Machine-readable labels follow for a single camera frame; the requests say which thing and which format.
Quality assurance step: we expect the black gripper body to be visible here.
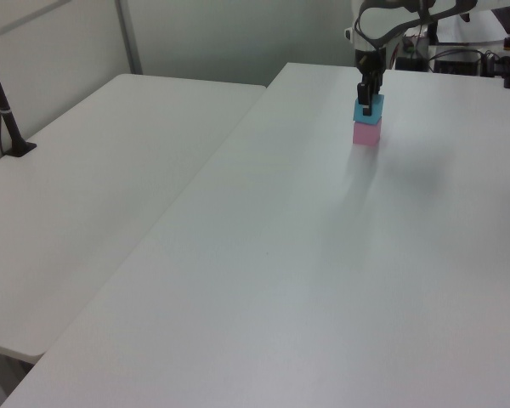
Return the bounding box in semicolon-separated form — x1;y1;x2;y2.
354;48;387;87

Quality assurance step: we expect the blue cube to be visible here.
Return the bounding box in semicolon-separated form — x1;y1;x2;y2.
352;93;386;126

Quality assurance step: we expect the pink cube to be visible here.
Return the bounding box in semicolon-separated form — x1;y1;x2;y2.
351;120;383;147

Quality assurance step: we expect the black control box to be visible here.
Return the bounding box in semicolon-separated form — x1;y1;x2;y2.
432;48;486;77

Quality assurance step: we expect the white side table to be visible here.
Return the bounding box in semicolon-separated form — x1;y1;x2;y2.
0;72;269;366

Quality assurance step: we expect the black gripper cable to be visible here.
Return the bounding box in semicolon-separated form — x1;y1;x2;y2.
354;0;479;51

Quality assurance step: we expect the small electronics unit with wires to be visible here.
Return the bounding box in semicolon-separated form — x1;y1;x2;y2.
399;34;431;72

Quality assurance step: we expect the grey partition post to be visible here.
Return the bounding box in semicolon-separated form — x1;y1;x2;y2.
113;0;145;76

